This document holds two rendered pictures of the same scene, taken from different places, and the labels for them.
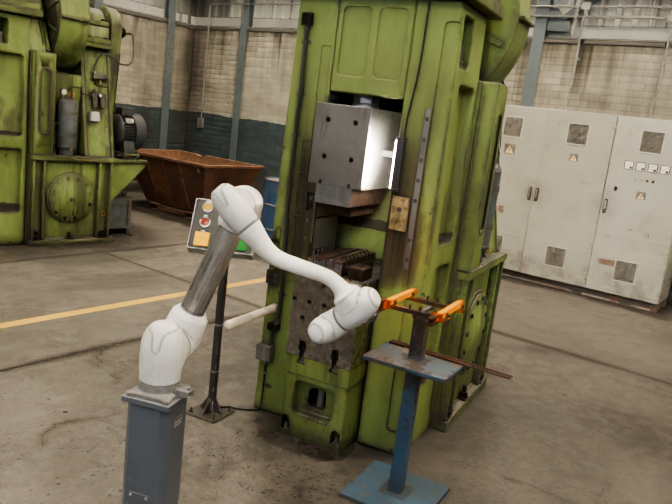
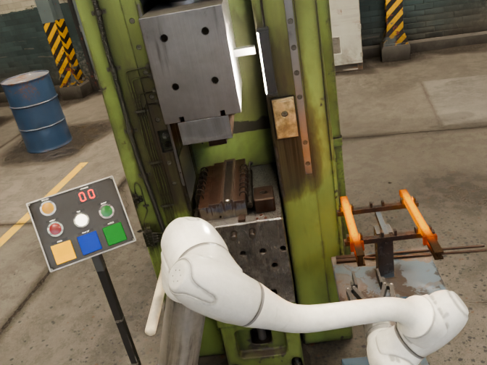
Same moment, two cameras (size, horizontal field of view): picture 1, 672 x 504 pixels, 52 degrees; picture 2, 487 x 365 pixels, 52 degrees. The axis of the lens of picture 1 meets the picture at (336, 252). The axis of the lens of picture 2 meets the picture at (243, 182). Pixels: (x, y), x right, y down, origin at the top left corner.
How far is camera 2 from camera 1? 1.77 m
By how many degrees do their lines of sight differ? 24
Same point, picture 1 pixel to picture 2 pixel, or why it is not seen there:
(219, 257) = (193, 342)
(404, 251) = (302, 156)
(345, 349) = (283, 284)
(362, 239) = (221, 148)
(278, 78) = not seen: outside the picture
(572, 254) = not seen: hidden behind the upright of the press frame
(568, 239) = not seen: hidden behind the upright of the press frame
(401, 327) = (320, 230)
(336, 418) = (293, 346)
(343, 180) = (213, 108)
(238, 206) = (233, 290)
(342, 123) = (186, 37)
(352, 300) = (440, 326)
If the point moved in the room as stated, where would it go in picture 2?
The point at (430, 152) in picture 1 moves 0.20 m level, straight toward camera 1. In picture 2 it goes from (302, 34) to (325, 40)
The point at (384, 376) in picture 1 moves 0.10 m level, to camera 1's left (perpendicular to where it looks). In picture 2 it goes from (316, 280) to (298, 288)
